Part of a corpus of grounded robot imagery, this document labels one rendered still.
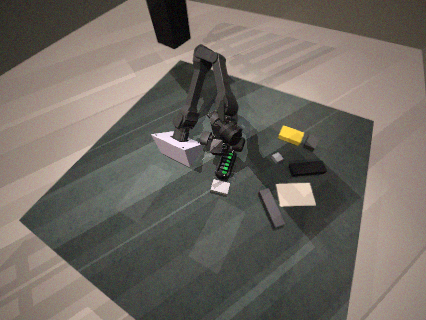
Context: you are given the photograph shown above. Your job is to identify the yellow rectangular block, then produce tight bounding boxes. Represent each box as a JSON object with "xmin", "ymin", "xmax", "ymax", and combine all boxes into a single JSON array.
[{"xmin": 278, "ymin": 126, "xmax": 303, "ymax": 146}]

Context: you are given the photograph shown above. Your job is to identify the cream flat sheet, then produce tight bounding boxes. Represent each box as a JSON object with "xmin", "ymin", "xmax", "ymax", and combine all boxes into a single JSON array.
[{"xmin": 276, "ymin": 183, "xmax": 316, "ymax": 207}]

